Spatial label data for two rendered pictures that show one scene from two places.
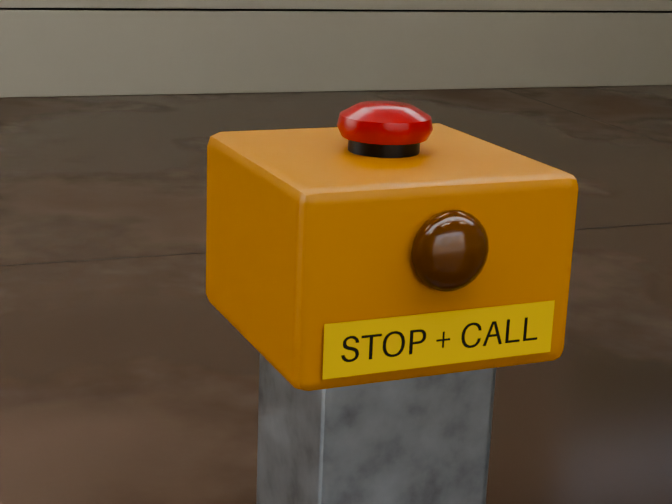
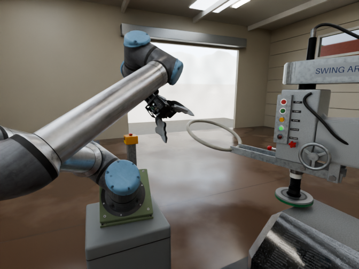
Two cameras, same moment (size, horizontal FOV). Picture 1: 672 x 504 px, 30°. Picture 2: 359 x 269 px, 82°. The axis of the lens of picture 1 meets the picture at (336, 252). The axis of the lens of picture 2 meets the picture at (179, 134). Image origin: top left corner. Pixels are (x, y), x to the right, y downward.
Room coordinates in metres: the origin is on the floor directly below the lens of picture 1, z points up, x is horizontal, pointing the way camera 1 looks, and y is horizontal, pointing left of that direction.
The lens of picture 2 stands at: (0.92, -2.07, 1.51)
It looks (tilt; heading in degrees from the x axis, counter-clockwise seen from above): 12 degrees down; 87
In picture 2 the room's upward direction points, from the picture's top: straight up
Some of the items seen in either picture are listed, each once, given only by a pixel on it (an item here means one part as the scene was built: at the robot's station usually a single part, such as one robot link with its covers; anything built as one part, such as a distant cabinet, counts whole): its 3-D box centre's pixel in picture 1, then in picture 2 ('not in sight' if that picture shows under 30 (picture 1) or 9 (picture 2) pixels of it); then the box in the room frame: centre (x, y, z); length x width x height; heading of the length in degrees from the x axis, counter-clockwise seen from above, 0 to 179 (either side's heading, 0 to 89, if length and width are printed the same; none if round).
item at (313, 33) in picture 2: not in sight; (311, 46); (1.71, -0.88, 1.76); 0.04 x 0.04 x 0.17
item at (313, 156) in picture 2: not in sight; (315, 155); (1.69, -1.05, 1.18); 0.15 x 0.10 x 0.15; 130
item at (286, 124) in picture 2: not in sight; (282, 119); (1.58, -0.90, 1.35); 0.08 x 0.03 x 0.28; 130
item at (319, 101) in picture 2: not in sight; (317, 128); (1.76, -0.94, 1.30); 0.36 x 0.22 x 0.45; 130
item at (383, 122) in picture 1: (384, 127); not in sight; (0.52, -0.02, 1.09); 0.04 x 0.04 x 0.02
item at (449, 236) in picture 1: (450, 250); not in sight; (0.46, -0.04, 1.05); 0.03 x 0.02 x 0.03; 113
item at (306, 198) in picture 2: not in sight; (293, 195); (1.71, -0.88, 0.86); 0.21 x 0.21 x 0.01
